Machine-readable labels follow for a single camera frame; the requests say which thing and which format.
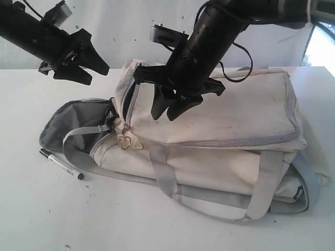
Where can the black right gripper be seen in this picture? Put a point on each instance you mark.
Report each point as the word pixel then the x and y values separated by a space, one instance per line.
pixel 192 61

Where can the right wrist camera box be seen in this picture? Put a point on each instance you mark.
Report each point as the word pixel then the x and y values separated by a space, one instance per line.
pixel 165 36

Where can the dark window frame post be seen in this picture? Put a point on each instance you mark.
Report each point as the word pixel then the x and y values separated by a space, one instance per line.
pixel 314 52

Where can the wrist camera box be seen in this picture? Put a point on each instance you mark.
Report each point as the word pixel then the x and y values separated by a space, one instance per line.
pixel 58 14
pixel 165 36

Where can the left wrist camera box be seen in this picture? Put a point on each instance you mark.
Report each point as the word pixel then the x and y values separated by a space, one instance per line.
pixel 58 14

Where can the white marker black cap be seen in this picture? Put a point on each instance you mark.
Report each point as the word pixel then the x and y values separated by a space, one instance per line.
pixel 67 168

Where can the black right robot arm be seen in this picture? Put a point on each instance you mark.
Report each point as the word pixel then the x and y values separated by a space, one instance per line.
pixel 290 14

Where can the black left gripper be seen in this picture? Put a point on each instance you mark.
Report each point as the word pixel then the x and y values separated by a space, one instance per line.
pixel 63 53

